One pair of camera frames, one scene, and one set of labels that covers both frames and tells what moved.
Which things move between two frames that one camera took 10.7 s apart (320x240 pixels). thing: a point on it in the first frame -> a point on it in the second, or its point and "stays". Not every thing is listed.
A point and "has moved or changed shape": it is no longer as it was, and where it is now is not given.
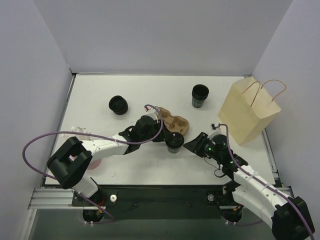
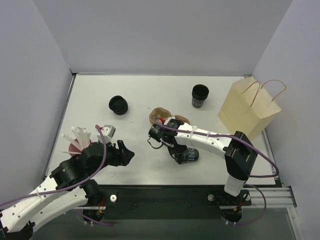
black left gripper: (163, 135) -> (120, 155)
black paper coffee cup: (174, 147) has moved or changed shape
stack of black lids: (118, 105) stays
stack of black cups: (199, 93) stays
